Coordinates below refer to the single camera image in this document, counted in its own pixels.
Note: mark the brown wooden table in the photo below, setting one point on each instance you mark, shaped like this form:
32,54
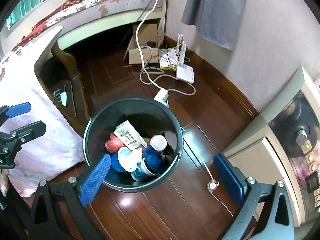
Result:
75,100

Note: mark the green-tinted window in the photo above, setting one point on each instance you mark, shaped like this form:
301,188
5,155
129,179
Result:
27,5

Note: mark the beige washing machine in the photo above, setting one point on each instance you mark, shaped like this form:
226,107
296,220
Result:
250,160

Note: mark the person's left hand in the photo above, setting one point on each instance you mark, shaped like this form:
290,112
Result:
3,181

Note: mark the tall blue paper cup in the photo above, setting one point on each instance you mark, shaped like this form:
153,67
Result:
141,174

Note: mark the white power strip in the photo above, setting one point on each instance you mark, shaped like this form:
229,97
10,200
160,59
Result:
161,94

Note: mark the dark blue cloth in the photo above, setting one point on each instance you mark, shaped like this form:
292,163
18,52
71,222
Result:
152,158

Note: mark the red plastic bag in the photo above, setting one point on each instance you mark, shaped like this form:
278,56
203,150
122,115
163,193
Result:
113,143

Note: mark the white tissue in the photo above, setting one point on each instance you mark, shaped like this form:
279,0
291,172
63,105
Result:
133,158

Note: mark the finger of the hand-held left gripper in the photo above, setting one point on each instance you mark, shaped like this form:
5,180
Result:
27,130
17,109

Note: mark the red and white carton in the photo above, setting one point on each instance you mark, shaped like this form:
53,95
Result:
130,136

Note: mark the blue yogurt cup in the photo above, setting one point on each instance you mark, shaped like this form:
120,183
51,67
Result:
117,163

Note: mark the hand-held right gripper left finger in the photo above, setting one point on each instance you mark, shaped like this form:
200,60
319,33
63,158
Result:
96,177

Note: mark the small round white gadget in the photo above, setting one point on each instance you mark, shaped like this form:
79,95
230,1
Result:
212,186

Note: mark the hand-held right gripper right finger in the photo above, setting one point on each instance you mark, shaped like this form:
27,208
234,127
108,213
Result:
227,177

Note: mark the grey curtain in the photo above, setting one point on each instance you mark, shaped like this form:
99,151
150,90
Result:
212,10

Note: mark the open cardboard box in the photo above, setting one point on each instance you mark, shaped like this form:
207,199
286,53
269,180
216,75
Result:
135,52

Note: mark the pink floral tablecloth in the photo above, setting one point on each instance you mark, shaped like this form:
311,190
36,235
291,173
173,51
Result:
37,130

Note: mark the black trash bin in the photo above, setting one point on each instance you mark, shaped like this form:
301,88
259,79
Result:
100,125

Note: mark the black power adapter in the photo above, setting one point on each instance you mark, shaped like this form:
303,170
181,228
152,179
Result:
151,44

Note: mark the white wifi router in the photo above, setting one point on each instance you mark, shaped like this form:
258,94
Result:
185,73

